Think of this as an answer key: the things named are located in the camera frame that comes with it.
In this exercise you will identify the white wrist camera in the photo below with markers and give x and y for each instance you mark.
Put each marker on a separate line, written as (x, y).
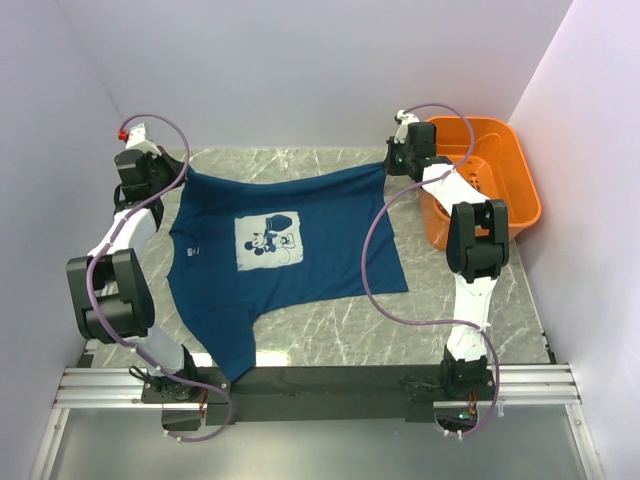
(403, 119)
(136, 138)

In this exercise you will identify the blue t shirt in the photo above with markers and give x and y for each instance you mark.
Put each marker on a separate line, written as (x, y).
(242, 250)

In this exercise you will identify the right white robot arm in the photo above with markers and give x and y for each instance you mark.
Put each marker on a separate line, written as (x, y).
(477, 248)

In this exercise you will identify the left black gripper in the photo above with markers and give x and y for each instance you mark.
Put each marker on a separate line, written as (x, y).
(175, 167)

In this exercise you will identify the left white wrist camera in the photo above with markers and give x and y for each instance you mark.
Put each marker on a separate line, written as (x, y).
(136, 138)

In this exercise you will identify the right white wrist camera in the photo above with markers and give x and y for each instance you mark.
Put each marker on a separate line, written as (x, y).
(403, 119)

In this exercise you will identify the aluminium rail frame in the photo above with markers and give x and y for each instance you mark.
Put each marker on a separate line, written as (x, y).
(99, 430)

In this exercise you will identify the orange plastic basket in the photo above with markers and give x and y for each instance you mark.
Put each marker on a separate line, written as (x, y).
(496, 168)

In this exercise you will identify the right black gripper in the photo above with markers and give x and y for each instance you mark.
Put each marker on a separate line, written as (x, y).
(389, 164)

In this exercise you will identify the black base beam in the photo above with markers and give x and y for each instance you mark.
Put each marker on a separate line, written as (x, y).
(408, 392)

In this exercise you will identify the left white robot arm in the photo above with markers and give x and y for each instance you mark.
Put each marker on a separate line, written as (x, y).
(110, 296)

